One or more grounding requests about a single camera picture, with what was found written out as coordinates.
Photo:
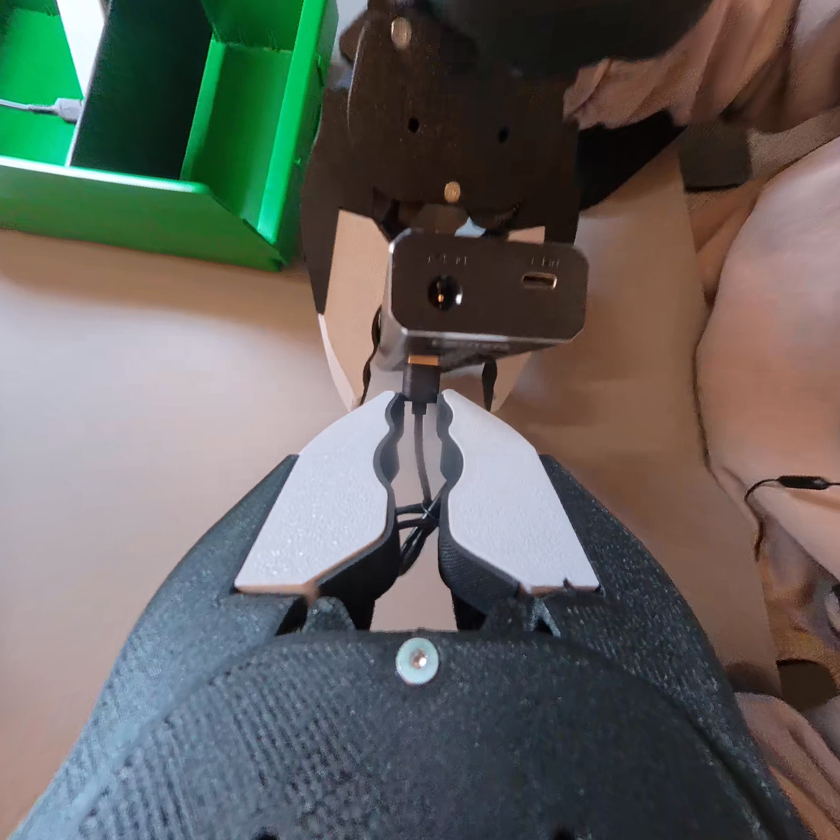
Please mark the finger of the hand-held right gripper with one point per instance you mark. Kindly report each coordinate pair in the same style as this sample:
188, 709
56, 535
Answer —
358, 289
505, 380

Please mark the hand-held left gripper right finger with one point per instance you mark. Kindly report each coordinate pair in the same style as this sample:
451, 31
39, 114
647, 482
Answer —
518, 512

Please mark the black bin divider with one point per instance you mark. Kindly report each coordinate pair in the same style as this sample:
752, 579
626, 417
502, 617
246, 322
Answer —
138, 85

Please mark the green plastic bin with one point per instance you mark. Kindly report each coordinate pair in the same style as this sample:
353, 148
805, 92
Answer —
131, 203

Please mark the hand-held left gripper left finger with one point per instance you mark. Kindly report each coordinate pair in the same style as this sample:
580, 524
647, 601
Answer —
315, 518

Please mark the black usb hub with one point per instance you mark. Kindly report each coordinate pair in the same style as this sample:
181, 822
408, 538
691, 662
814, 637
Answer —
485, 295

